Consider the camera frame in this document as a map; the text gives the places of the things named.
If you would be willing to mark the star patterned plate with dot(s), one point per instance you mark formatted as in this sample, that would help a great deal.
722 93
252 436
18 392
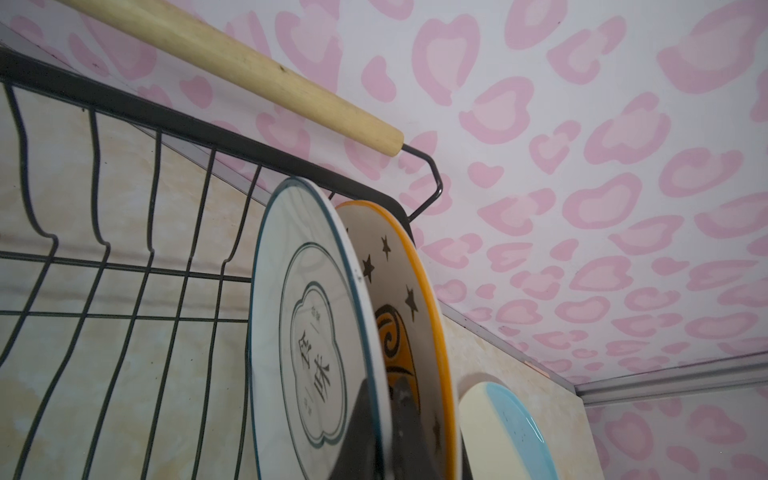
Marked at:
409 325

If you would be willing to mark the aluminium frame strut right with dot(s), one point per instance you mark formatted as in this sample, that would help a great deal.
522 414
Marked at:
717 375

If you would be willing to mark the white green-rimmed plate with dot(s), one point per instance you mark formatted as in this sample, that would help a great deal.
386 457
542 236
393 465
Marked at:
312 339

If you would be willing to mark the cream blue plate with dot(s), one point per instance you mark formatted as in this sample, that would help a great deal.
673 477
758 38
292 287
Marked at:
500 436

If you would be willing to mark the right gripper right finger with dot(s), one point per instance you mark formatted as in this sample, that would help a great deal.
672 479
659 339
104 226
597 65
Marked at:
411 457

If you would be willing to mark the black wire dish rack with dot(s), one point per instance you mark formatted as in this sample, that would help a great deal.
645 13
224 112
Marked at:
128 238

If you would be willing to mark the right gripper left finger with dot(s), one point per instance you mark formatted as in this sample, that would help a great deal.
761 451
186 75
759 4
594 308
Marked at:
358 457

